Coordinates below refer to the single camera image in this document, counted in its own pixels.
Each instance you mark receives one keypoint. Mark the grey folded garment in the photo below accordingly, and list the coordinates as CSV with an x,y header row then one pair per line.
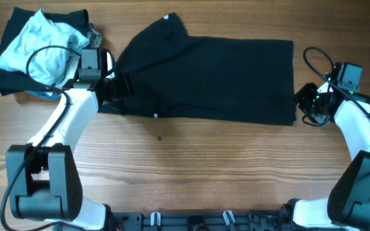
x,y
95,38

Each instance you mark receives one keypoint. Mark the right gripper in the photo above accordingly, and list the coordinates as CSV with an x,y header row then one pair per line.
x,y
303,95

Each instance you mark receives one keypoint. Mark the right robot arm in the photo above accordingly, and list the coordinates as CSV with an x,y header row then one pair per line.
x,y
348,205

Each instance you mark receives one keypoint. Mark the white dotted folded garment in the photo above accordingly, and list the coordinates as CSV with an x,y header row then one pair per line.
x,y
71,68

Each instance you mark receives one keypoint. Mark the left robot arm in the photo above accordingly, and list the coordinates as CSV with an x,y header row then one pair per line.
x,y
43,181

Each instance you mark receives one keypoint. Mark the black t-shirt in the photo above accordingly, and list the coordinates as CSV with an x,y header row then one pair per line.
x,y
174,74

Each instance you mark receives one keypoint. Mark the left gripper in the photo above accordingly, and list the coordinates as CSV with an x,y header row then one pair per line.
x,y
124,86

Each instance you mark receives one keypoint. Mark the blue denim folded garment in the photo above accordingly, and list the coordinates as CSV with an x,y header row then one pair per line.
x,y
42,93

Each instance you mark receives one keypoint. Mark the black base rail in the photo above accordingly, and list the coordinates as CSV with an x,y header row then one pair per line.
x,y
255,220

